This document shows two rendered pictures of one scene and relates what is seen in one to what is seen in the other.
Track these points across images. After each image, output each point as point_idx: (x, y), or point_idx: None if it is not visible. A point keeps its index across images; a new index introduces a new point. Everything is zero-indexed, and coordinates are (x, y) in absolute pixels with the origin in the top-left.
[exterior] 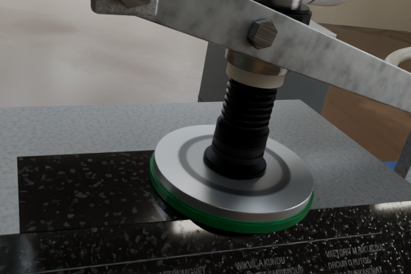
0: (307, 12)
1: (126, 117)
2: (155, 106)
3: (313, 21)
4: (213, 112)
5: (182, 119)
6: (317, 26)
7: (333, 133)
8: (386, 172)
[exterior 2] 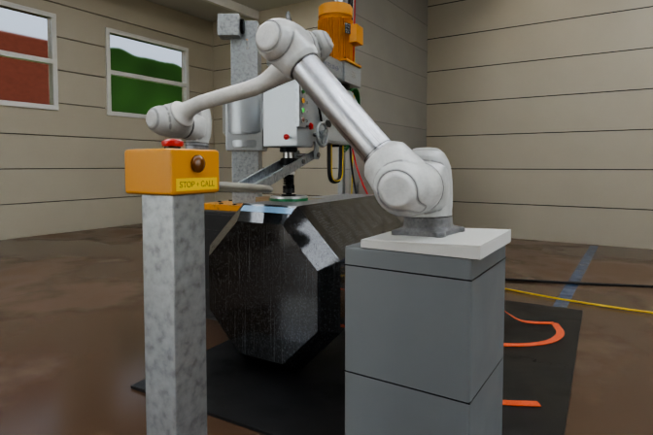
0: (281, 158)
1: (326, 200)
2: (326, 201)
3: (412, 242)
4: (312, 202)
5: (315, 201)
6: (394, 239)
7: (276, 204)
8: (256, 203)
